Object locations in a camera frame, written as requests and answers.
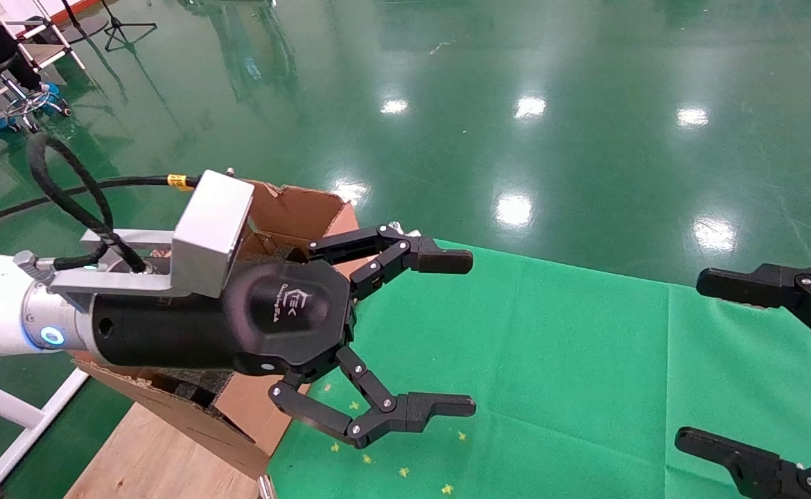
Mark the black round base stand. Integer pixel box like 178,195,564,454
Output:
62,0,110,44

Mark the black tripod stand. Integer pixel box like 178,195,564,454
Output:
101,0,159,53

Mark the black foam padding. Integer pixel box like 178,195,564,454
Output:
152,367,234,410

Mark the black cable with yellow tag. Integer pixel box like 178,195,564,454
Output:
0,132,202,272

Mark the large open cardboard carton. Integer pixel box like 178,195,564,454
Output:
69,179,362,480

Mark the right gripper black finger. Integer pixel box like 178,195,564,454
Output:
695,261,811,360
674,427,811,499

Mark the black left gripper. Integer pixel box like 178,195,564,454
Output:
91,223,477,449

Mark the chrome wheeled stool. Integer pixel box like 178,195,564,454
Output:
0,69,73,134

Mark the white metal table frame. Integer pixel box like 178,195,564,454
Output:
0,367,91,496

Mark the green table cloth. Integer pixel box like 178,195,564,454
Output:
267,238,811,499

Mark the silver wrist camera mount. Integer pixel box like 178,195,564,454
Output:
51,170,255,310

